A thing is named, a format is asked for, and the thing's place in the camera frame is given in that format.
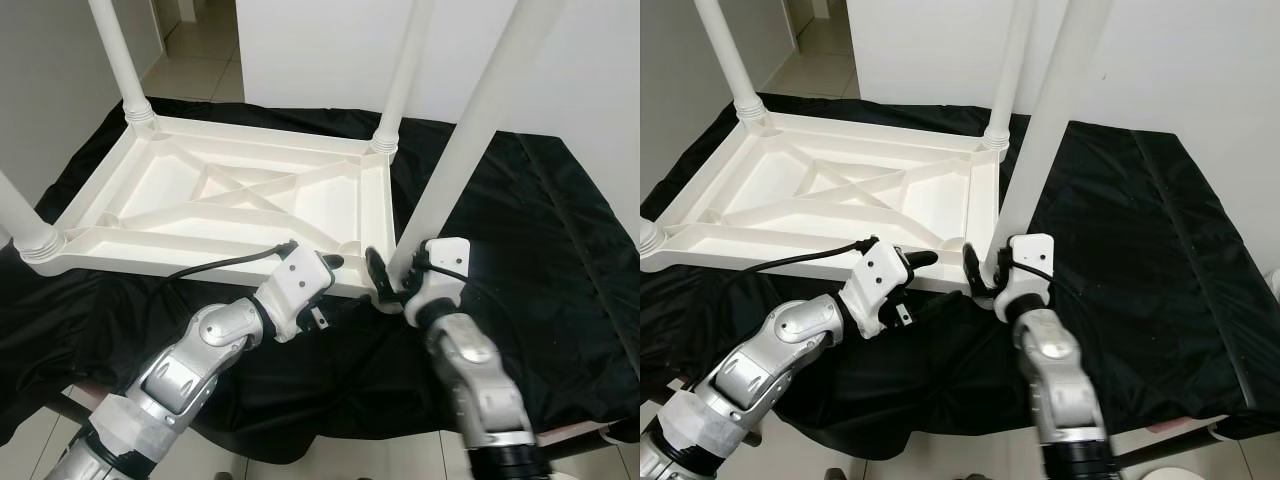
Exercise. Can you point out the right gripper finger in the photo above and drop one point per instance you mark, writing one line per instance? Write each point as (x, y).
(378, 272)
(975, 268)

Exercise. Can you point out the black cloth table cover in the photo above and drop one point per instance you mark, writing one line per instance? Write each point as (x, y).
(1180, 250)
(560, 250)

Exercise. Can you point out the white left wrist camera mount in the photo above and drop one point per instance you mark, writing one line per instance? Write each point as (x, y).
(880, 270)
(300, 280)

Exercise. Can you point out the black metal table leg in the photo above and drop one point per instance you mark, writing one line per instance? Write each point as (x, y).
(75, 410)
(1170, 450)
(585, 445)

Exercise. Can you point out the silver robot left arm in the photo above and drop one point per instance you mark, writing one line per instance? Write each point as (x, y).
(770, 360)
(180, 370)

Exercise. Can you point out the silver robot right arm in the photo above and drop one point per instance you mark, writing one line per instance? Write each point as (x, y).
(480, 380)
(1060, 380)

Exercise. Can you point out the white plastic table top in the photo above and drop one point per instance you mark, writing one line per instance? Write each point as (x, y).
(760, 190)
(150, 190)

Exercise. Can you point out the white plastic table leg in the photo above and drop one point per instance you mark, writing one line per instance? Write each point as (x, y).
(650, 238)
(1060, 110)
(115, 55)
(480, 130)
(405, 80)
(725, 55)
(1012, 80)
(25, 225)

